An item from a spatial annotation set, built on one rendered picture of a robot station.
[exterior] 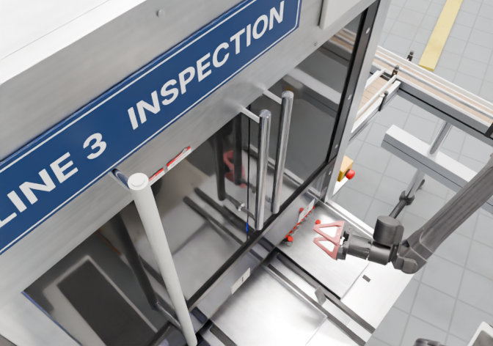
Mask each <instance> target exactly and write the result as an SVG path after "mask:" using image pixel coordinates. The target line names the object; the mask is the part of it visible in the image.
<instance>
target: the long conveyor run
mask: <svg viewBox="0 0 493 346"><path fill-rule="evenodd" d="M412 55H414V51H410V52H409V55H408V56H407V58H406V59H404V58H402V57H400V56H398V55H396V54H394V53H392V52H390V51H388V50H386V49H385V48H382V47H381V46H379V45H378V46H377V49H376V53H375V56H374V59H373V63H372V66H371V69H370V73H369V76H368V79H369V78H370V77H371V76H372V75H373V74H374V73H375V72H376V71H377V70H378V71H381V70H382V69H383V68H384V69H385V70H384V72H383V73H382V74H383V75H385V76H387V77H388V78H392V77H393V76H394V75H397V77H396V79H395V80H394V81H399V82H401V85H400V86H399V89H398V92H397V95H398V96H400V97H402V98H404V99H405V100H408V101H409V102H411V103H413V104H415V105H416V106H419V107H420V108H422V109H424V110H426V111H427V112H429V113H431V114H433V115H434V116H436V117H439V118H440V119H442V120H444V121H446V122H448V123H449V124H451V125H453V126H455V127H456V128H458V129H460V130H462V131H464V132H465V133H468V134H470V135H471V136H473V137H475V138H477V139H478V140H480V141H482V142H484V143H485V144H488V145H489V146H491V147H493V104H492V103H490V102H489V101H487V100H484V99H483V98H481V97H478V96H477V95H474V94H473V93H471V92H468V91H467V90H465V89H462V88H461V87H459V86H456V85H455V84H453V83H451V82H449V81H447V80H445V79H443V78H441V77H439V76H437V75H435V74H433V73H431V72H429V71H427V70H425V69H423V68H421V67H420V66H418V65H416V64H414V63H412V62H411V61H412V58H413V56H412Z"/></svg>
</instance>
